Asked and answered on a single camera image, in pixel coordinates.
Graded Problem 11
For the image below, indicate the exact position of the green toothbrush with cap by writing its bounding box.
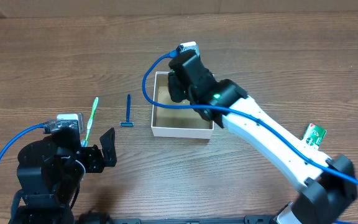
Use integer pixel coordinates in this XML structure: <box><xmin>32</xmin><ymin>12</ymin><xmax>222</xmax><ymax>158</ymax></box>
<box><xmin>81</xmin><ymin>97</ymin><xmax>99</xmax><ymax>147</ymax></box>

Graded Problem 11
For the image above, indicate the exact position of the blue disposable razor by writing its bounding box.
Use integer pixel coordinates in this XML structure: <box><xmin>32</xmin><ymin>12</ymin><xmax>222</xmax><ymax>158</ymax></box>
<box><xmin>120</xmin><ymin>95</ymin><xmax>134</xmax><ymax>127</ymax></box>

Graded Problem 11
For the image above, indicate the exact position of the green soap packet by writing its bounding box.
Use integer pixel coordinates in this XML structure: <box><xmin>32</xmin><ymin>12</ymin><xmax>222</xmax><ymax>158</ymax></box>
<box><xmin>302</xmin><ymin>123</ymin><xmax>327</xmax><ymax>149</ymax></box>

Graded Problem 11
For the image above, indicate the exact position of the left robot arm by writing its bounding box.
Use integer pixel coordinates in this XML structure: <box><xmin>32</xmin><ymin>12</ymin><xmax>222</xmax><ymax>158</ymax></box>
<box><xmin>9</xmin><ymin>128</ymin><xmax>105</xmax><ymax>224</ymax></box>

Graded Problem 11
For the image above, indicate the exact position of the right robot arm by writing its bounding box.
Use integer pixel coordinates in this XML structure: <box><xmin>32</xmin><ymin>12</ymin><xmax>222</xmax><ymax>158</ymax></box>
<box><xmin>144</xmin><ymin>49</ymin><xmax>358</xmax><ymax>223</ymax></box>

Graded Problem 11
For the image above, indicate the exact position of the white cardboard box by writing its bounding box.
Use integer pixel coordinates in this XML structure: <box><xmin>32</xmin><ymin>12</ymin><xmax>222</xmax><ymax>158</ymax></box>
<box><xmin>151</xmin><ymin>72</ymin><xmax>214</xmax><ymax>139</ymax></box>

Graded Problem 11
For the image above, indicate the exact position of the right blue cable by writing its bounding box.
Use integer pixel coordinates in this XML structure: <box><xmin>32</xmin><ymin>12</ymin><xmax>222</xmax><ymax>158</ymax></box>
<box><xmin>142</xmin><ymin>51</ymin><xmax>358</xmax><ymax>197</ymax></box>

